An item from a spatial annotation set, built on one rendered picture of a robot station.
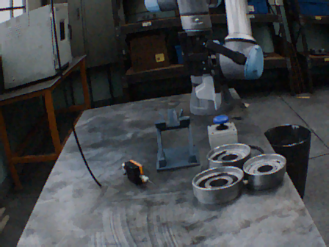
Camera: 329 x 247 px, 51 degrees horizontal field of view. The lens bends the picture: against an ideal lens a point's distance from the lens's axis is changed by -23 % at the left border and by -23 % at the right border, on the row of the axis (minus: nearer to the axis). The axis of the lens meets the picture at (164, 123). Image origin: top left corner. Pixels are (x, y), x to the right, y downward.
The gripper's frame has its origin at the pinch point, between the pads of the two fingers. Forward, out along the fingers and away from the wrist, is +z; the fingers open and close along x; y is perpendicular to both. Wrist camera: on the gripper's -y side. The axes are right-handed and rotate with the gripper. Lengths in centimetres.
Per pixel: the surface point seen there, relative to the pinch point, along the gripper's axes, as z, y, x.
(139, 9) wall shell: -25, 37, -379
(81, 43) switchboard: 2, 108, -355
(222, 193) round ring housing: 8.0, 4.1, 33.3
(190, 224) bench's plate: 10.8, 10.7, 38.8
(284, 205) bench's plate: 10.8, -8.3, 40.2
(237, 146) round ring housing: 7.3, -2.3, 11.8
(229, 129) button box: 6.3, -1.8, 1.5
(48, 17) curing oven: -41, 98, -184
